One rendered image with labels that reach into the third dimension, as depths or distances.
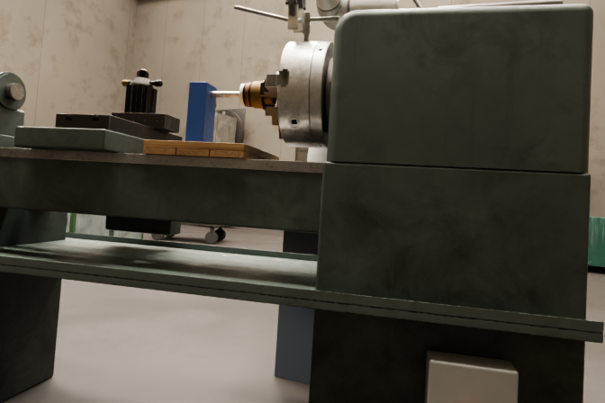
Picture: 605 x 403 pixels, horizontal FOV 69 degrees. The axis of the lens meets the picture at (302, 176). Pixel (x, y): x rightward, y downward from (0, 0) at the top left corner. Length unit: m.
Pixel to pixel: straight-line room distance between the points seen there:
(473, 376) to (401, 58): 0.73
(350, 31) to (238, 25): 10.41
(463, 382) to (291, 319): 1.03
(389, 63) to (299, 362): 1.32
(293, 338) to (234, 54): 9.80
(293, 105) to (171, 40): 11.43
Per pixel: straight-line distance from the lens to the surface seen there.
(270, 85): 1.25
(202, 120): 1.41
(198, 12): 12.35
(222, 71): 11.37
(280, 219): 1.17
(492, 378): 1.08
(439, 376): 1.07
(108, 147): 1.35
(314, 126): 1.22
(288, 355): 2.01
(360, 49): 1.14
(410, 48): 1.14
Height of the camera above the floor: 0.77
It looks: 3 degrees up
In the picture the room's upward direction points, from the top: 4 degrees clockwise
